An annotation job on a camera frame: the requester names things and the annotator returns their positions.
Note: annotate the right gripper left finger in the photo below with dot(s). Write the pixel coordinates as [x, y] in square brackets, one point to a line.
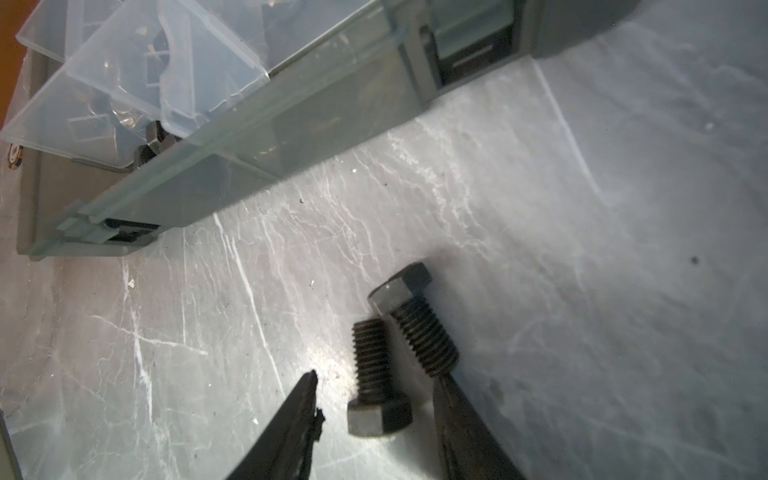
[284, 450]

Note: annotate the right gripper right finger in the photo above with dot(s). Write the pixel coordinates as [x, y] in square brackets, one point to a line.
[467, 449]

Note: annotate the black hex bolt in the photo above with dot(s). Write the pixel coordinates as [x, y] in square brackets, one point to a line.
[379, 408]
[401, 298]
[157, 141]

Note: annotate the grey plastic organizer box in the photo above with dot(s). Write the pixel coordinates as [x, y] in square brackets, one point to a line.
[256, 90]

